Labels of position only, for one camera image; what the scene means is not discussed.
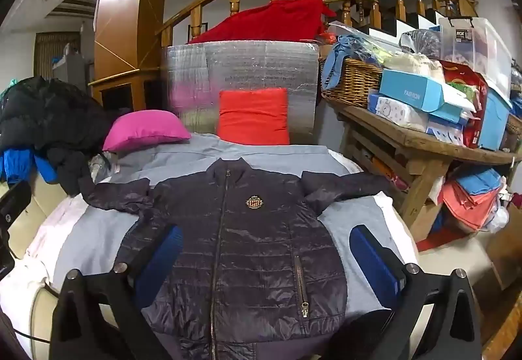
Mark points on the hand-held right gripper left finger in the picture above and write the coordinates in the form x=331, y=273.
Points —
x=161, y=262

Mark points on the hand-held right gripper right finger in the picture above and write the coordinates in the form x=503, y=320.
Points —
x=373, y=258

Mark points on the dark quilted zip jacket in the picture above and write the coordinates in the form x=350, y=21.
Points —
x=253, y=245

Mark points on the cream sofa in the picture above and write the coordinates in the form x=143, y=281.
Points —
x=40, y=197

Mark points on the blue garment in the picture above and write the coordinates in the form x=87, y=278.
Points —
x=14, y=164

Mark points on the grey and white bed cover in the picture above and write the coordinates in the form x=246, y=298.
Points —
x=102, y=229

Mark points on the black puffer coat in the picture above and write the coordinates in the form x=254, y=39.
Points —
x=53, y=115

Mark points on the pile of coral cloths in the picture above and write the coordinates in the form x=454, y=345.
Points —
x=465, y=201

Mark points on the wooden side table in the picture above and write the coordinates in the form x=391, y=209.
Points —
x=416, y=148

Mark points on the folded blue cloth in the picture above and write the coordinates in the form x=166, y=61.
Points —
x=477, y=180

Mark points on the brown cardboard box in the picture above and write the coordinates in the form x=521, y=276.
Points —
x=505, y=254

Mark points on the pink pillow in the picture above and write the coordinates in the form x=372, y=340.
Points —
x=142, y=129

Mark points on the white printed box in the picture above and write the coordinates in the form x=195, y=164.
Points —
x=397, y=111

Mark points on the grey appliance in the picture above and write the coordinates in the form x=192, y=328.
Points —
x=69, y=66

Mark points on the wooden lattice door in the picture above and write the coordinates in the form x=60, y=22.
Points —
x=45, y=54

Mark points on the blue cardboard shoe box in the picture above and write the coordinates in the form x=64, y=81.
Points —
x=408, y=92

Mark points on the red-orange pillow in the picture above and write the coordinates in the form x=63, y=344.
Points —
x=253, y=117

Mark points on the red patterned bag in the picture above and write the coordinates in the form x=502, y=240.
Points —
x=475, y=119

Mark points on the wicker basket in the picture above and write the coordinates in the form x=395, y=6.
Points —
x=354, y=82

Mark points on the cream knit bundle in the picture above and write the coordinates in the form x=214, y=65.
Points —
x=412, y=64

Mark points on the light blue cloth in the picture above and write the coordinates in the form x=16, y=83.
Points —
x=340, y=54

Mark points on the silver foil insulation mat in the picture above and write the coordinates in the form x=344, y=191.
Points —
x=253, y=66

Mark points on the wooden arch column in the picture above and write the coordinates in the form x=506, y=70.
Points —
x=126, y=17

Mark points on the clear plastic bag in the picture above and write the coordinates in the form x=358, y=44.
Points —
x=422, y=41

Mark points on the clear plastic storage bin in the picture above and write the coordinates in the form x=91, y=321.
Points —
x=481, y=50

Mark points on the red cloth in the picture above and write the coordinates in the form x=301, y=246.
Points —
x=265, y=23

